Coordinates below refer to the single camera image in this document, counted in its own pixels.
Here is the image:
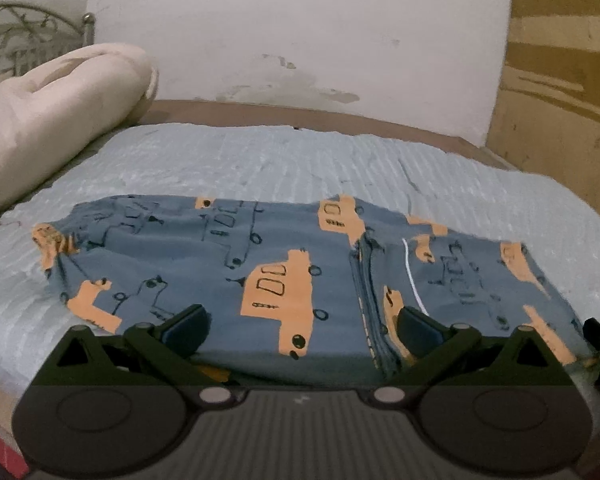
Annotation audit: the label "blue pants with orange cars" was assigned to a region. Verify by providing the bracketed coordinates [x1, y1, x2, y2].
[32, 195, 590, 386]

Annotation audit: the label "light blue striped bed quilt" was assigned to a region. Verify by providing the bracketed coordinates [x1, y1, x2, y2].
[0, 124, 600, 398]

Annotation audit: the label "rolled cream comforter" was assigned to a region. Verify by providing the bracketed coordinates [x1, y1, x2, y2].
[0, 44, 159, 211]

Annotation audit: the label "plywood board panel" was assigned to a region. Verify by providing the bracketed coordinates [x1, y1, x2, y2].
[486, 0, 600, 214]

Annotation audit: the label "grey metal headboard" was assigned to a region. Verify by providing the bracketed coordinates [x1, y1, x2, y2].
[0, 2, 96, 80]

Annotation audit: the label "brown wooden bed frame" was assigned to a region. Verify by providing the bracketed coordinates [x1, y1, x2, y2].
[140, 100, 513, 169]

